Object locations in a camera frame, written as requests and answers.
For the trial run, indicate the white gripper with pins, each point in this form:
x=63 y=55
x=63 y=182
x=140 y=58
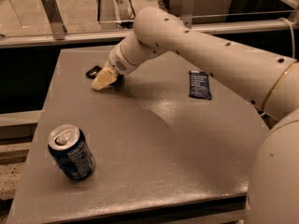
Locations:
x=118 y=62

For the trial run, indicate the blue soda can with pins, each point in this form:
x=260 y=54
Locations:
x=67 y=145

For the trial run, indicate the right metal bracket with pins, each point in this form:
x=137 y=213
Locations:
x=186 y=12

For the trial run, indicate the left metal bracket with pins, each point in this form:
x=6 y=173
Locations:
x=57 y=26

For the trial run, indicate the black chocolate rxbar wrapper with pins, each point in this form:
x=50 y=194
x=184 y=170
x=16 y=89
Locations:
x=92 y=73

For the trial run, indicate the blue blueberry rxbar wrapper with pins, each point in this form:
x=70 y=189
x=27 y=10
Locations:
x=199 y=85

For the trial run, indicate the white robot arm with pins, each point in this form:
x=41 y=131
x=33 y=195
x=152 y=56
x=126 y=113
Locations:
x=266 y=79

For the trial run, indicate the metal bracket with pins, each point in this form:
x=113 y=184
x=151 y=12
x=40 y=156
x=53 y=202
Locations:
x=57 y=26
x=186 y=12

